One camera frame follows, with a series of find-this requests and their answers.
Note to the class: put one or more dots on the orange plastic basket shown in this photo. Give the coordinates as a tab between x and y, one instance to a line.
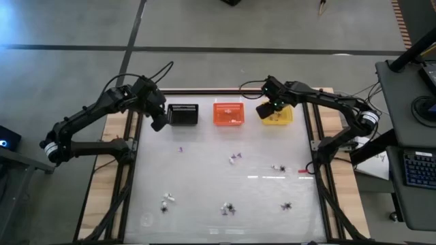
221	117

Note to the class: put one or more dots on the round black monitor base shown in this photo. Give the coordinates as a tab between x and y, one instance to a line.
425	109

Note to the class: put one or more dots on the black slanted pole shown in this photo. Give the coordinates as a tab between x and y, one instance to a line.
413	51

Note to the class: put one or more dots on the small red tag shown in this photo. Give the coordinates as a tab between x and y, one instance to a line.
302	171

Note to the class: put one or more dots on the grey metal bracket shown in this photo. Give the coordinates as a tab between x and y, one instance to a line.
315	145

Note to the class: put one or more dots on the wooden stick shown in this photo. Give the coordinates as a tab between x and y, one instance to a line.
322	8

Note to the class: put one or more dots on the white paper sheet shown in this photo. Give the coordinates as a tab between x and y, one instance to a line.
376	166

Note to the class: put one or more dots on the grey desk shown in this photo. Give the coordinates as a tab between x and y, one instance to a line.
395	102
408	204

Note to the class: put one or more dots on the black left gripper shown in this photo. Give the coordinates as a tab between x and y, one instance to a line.
153	100

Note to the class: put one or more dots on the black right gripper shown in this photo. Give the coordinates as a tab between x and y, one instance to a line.
281	100

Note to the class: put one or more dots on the black aluminium table frame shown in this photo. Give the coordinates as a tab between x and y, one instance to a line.
221	92

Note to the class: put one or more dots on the grey metal stand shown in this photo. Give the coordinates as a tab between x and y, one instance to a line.
20	163

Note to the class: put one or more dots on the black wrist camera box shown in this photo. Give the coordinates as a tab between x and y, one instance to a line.
159	122
264	110

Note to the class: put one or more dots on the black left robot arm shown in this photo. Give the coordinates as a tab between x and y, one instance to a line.
88	112

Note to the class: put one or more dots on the black desk beam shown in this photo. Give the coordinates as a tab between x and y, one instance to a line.
374	149

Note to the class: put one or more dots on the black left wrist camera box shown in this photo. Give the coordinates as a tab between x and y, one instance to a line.
159	122

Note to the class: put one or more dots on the black plastic basket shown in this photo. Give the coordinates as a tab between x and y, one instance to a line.
183	117

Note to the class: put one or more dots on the yellow plastic basket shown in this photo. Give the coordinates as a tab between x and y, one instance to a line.
287	119

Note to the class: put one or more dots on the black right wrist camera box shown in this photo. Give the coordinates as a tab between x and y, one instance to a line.
264	110

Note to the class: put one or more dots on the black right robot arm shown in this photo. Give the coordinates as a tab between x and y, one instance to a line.
327	98

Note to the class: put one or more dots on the black device with blue light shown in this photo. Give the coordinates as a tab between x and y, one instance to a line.
10	136

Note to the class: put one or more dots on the backlit computer keyboard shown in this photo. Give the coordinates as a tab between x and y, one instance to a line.
420	170

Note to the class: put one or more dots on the black caster wheel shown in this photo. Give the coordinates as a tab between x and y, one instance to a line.
393	216

